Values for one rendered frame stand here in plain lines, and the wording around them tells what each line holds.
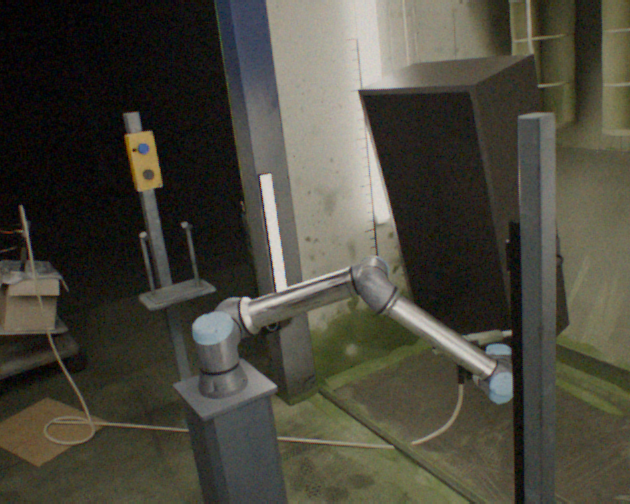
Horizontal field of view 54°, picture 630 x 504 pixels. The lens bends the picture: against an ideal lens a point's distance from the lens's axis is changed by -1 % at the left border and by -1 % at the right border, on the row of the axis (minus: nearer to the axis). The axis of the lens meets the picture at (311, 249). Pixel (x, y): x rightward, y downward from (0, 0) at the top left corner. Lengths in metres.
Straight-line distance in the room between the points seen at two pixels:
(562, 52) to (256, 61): 1.62
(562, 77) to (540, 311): 2.47
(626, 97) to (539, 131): 2.11
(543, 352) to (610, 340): 2.14
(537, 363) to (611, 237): 2.33
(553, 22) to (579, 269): 1.31
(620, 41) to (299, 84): 1.49
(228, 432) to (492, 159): 1.36
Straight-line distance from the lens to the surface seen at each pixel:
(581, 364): 3.57
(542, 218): 1.25
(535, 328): 1.33
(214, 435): 2.36
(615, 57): 3.31
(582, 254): 3.69
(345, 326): 3.49
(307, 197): 3.17
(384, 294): 2.15
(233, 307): 2.44
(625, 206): 3.67
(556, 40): 3.63
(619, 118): 3.33
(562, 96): 3.67
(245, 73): 2.99
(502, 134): 2.36
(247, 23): 3.01
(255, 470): 2.50
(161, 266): 3.13
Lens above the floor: 1.79
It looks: 17 degrees down
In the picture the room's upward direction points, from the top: 7 degrees counter-clockwise
